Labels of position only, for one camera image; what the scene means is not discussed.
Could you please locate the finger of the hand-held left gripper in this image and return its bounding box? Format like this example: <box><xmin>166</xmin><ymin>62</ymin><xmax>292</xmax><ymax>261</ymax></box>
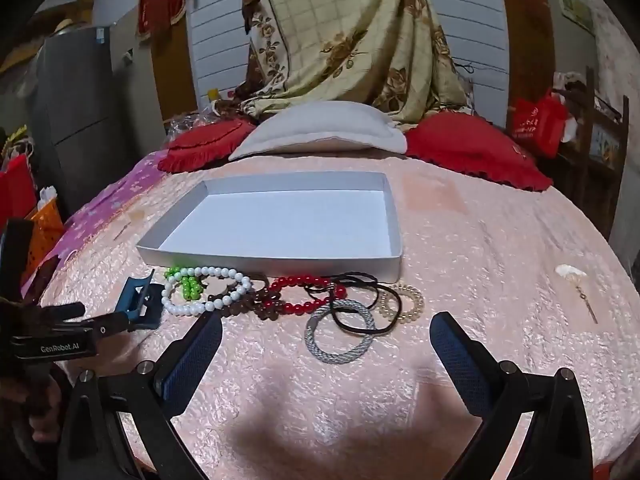
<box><xmin>75</xmin><ymin>285</ymin><xmax>165</xmax><ymax>341</ymax></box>
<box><xmin>37</xmin><ymin>302</ymin><xmax>87</xmax><ymax>323</ymax></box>

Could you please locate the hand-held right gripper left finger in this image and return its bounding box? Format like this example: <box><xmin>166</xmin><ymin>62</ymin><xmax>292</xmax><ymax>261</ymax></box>
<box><xmin>57</xmin><ymin>311</ymin><xmax>224</xmax><ymax>480</ymax></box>

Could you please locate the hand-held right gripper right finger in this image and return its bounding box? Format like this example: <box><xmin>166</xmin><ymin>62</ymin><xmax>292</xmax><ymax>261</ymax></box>
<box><xmin>429</xmin><ymin>311</ymin><xmax>593</xmax><ymax>480</ymax></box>

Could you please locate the blue hair claw clip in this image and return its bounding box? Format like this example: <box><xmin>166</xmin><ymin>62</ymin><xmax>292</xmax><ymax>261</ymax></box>
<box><xmin>117</xmin><ymin>269</ymin><xmax>166</xmax><ymax>332</ymax></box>

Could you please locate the green bead bracelet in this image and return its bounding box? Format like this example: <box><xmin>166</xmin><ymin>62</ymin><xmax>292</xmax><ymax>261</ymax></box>
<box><xmin>165</xmin><ymin>266</ymin><xmax>206</xmax><ymax>301</ymax></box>

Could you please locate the clear spiral hair tie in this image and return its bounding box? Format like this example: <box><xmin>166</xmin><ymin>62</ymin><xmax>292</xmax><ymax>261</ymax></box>
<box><xmin>378</xmin><ymin>284</ymin><xmax>425</xmax><ymax>320</ymax></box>

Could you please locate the brown bead bracelet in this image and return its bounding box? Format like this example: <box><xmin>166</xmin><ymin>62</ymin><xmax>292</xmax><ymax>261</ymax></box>
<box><xmin>205</xmin><ymin>285</ymin><xmax>286</xmax><ymax>321</ymax></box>

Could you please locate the white bead bracelet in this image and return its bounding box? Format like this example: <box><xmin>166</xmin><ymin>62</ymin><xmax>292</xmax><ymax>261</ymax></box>
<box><xmin>161</xmin><ymin>266</ymin><xmax>253</xmax><ymax>317</ymax></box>

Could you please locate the black hair tie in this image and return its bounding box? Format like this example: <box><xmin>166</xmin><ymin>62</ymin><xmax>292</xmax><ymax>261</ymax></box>
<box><xmin>327</xmin><ymin>282</ymin><xmax>403</xmax><ymax>336</ymax></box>

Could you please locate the grey braided hair tie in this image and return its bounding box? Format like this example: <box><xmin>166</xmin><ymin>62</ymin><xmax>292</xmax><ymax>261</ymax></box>
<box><xmin>305</xmin><ymin>299</ymin><xmax>376</xmax><ymax>365</ymax></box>

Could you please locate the red bead bracelet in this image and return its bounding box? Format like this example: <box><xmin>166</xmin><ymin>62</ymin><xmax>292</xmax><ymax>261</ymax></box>
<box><xmin>262</xmin><ymin>274</ymin><xmax>348</xmax><ymax>317</ymax></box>

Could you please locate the brown cord pendant necklace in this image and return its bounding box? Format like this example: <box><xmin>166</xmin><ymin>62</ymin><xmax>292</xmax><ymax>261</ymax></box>
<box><xmin>306</xmin><ymin>271</ymin><xmax>383</xmax><ymax>301</ymax></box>

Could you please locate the white cardboard tray box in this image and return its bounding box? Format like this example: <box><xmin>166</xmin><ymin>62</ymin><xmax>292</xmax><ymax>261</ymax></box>
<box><xmin>136</xmin><ymin>171</ymin><xmax>404</xmax><ymax>283</ymax></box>

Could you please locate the person's left hand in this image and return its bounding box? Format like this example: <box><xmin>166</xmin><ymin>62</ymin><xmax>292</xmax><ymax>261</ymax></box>
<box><xmin>0</xmin><ymin>367</ymin><xmax>63</xmax><ymax>443</ymax></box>

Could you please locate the orange perforated basket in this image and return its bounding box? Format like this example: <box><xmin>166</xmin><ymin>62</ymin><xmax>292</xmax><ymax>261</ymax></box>
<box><xmin>22</xmin><ymin>200</ymin><xmax>66</xmax><ymax>281</ymax></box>

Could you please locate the purple floral sheet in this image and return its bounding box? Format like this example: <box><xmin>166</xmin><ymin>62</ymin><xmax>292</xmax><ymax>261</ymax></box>
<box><xmin>50</xmin><ymin>152</ymin><xmax>173</xmax><ymax>281</ymax></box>

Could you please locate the red paper bag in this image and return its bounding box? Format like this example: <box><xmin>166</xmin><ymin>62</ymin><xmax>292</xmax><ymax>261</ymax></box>
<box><xmin>0</xmin><ymin>155</ymin><xmax>38</xmax><ymax>231</ymax></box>

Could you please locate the white hair pin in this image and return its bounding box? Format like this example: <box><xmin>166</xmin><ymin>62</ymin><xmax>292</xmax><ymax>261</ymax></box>
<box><xmin>575</xmin><ymin>285</ymin><xmax>599</xmax><ymax>325</ymax></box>

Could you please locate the grey refrigerator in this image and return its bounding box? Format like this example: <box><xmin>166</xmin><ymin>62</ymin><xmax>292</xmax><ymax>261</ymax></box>
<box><xmin>27</xmin><ymin>25</ymin><xmax>126</xmax><ymax>211</ymax></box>

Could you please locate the red frilled pillow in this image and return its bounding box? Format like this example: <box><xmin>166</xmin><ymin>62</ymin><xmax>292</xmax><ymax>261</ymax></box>
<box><xmin>157</xmin><ymin>119</ymin><xmax>258</xmax><ymax>173</ymax></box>
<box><xmin>402</xmin><ymin>112</ymin><xmax>555</xmax><ymax>192</ymax></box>

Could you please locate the clear plastic wrap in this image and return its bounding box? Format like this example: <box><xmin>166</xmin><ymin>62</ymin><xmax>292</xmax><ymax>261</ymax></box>
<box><xmin>165</xmin><ymin>110</ymin><xmax>216</xmax><ymax>137</ymax></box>

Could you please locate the red shopping bag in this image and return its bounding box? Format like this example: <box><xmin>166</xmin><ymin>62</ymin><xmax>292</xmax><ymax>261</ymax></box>
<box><xmin>507</xmin><ymin>91</ymin><xmax>568</xmax><ymax>159</ymax></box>

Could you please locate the brown wooden door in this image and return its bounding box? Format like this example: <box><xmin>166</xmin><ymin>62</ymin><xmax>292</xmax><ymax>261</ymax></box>
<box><xmin>150</xmin><ymin>5</ymin><xmax>201</xmax><ymax>128</ymax></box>
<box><xmin>497</xmin><ymin>0</ymin><xmax>558</xmax><ymax>133</ymax></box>

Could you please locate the white pillow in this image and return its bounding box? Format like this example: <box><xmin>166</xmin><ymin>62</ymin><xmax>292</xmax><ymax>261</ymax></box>
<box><xmin>228</xmin><ymin>101</ymin><xmax>408</xmax><ymax>162</ymax></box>

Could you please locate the floral beige blanket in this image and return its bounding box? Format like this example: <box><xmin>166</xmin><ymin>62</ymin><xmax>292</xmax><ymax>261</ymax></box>
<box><xmin>212</xmin><ymin>0</ymin><xmax>473</xmax><ymax>123</ymax></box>

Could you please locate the wall picture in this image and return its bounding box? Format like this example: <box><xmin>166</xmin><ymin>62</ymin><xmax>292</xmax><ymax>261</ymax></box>
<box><xmin>560</xmin><ymin>0</ymin><xmax>596</xmax><ymax>36</ymax></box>

